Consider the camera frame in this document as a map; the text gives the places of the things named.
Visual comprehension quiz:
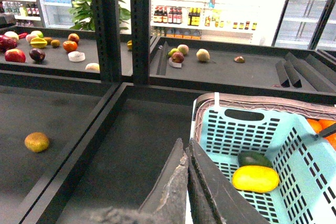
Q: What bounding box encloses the orange tangerine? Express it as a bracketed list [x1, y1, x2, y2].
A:
[306, 118, 336, 151]

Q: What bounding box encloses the orange persimmon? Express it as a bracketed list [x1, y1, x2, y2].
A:
[62, 40, 78, 52]

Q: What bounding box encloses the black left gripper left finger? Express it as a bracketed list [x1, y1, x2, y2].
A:
[139, 138, 188, 223]

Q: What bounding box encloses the dark purple fruit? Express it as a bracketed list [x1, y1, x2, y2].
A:
[29, 48, 46, 62]

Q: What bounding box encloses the red mango on shelf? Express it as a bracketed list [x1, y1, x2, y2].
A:
[5, 49, 26, 63]

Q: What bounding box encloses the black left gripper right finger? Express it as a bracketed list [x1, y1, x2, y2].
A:
[186, 139, 268, 223]

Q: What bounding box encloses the white zip tie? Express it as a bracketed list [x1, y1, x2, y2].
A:
[214, 92, 221, 112]

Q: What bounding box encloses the green avocado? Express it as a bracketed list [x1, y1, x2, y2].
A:
[237, 151, 272, 168]

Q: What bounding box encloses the brown kiwi fruit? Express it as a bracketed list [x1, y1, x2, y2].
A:
[24, 132, 50, 153]

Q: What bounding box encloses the yellow mango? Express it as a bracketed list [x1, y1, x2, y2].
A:
[232, 165, 279, 193]

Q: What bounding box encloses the green potted plant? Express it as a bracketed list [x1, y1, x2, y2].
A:
[69, 0, 131, 31]

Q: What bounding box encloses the yellow star fruit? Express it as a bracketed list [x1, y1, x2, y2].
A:
[30, 37, 48, 49]

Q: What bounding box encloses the pale pear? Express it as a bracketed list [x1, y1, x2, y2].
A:
[196, 49, 211, 62]

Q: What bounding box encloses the white supermarket shelf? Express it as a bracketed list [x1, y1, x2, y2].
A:
[151, 0, 286, 46]

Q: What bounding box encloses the black fruit tray right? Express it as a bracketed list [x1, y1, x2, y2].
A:
[26, 83, 202, 223]

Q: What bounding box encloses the black shelf post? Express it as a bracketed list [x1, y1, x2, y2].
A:
[92, 0, 150, 84]

